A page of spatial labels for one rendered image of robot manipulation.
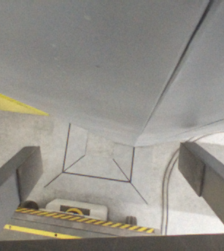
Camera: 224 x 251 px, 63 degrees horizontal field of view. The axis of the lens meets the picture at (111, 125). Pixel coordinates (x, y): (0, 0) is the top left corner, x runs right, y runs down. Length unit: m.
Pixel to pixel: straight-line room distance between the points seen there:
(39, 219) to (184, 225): 0.64
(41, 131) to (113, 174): 0.45
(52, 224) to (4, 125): 0.66
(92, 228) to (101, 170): 0.34
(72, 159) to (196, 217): 0.64
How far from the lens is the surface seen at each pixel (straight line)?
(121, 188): 0.93
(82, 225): 0.67
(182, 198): 0.98
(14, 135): 1.12
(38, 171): 0.17
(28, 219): 0.74
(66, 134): 0.97
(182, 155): 0.17
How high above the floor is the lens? 0.92
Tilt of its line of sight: 80 degrees down
